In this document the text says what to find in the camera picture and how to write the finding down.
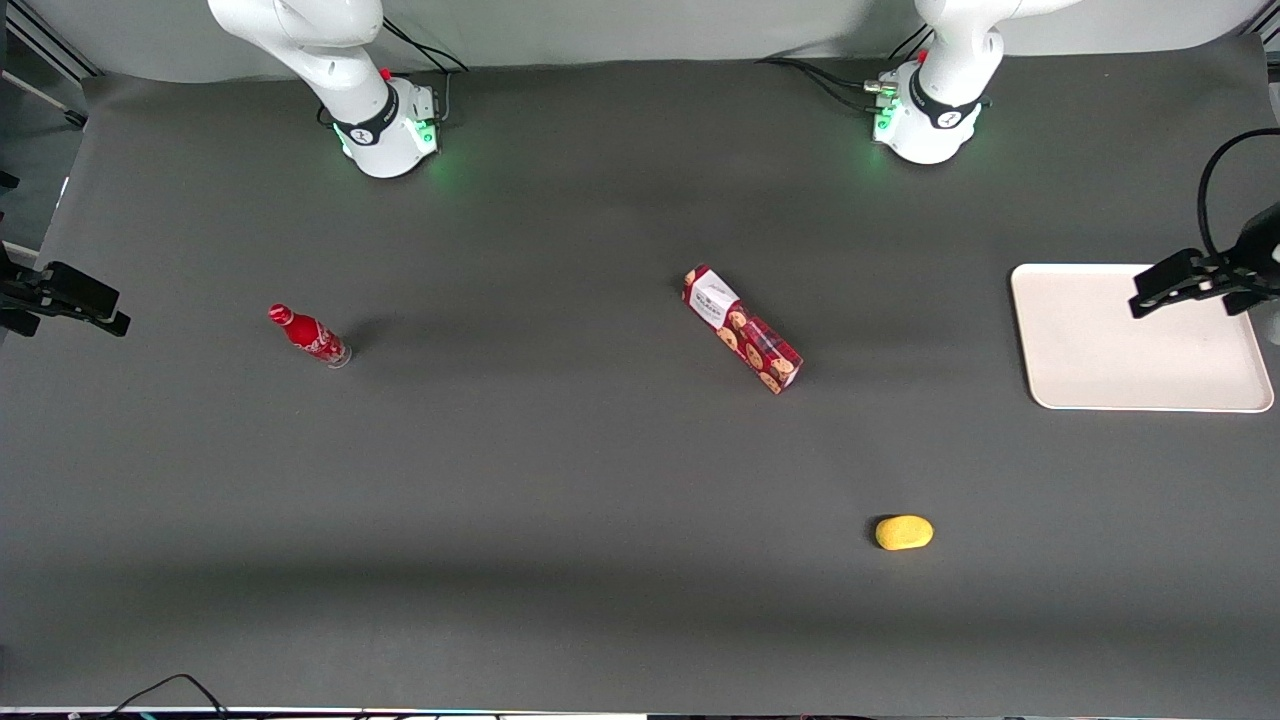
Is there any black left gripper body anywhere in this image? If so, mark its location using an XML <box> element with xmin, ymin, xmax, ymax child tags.
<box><xmin>1232</xmin><ymin>203</ymin><xmax>1280</xmax><ymax>293</ymax></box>

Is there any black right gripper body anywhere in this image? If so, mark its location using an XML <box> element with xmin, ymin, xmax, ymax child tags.
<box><xmin>0</xmin><ymin>243</ymin><xmax>47</xmax><ymax>337</ymax></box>

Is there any red tartan cookie box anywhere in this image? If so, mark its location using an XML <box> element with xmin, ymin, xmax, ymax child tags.
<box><xmin>682</xmin><ymin>263</ymin><xmax>804</xmax><ymax>395</ymax></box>

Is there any white rectangular tray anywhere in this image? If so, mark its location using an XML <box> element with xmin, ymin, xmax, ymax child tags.
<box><xmin>1010</xmin><ymin>263</ymin><xmax>1276</xmax><ymax>413</ymax></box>

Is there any red cola bottle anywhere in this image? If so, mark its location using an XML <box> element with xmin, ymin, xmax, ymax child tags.
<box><xmin>267</xmin><ymin>303</ymin><xmax>353</xmax><ymax>369</ymax></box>

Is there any yellow oval sponge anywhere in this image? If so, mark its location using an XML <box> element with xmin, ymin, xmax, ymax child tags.
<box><xmin>874</xmin><ymin>514</ymin><xmax>935</xmax><ymax>552</ymax></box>

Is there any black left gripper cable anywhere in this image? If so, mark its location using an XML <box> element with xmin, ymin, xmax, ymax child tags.
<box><xmin>1197</xmin><ymin>127</ymin><xmax>1280</xmax><ymax>257</ymax></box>

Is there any dark metal frame bar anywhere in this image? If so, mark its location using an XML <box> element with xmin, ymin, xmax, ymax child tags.
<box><xmin>0</xmin><ymin>0</ymin><xmax>104</xmax><ymax>129</ymax></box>

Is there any black cable at table edge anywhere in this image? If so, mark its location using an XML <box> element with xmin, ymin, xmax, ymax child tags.
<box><xmin>98</xmin><ymin>673</ymin><xmax>233</xmax><ymax>720</ymax></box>

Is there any black left arm base cable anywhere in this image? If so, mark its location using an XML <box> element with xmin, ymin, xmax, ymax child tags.
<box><xmin>754</xmin><ymin>25</ymin><xmax>933</xmax><ymax>115</ymax></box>

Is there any black arm base cable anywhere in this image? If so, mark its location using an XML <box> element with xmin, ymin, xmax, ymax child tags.
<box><xmin>754</xmin><ymin>25</ymin><xmax>933</xmax><ymax>115</ymax></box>
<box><xmin>382</xmin><ymin>17</ymin><xmax>470</xmax><ymax>124</ymax></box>

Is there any black right arm base cable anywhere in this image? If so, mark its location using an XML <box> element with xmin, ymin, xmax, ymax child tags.
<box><xmin>382</xmin><ymin>17</ymin><xmax>470</xmax><ymax>124</ymax></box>

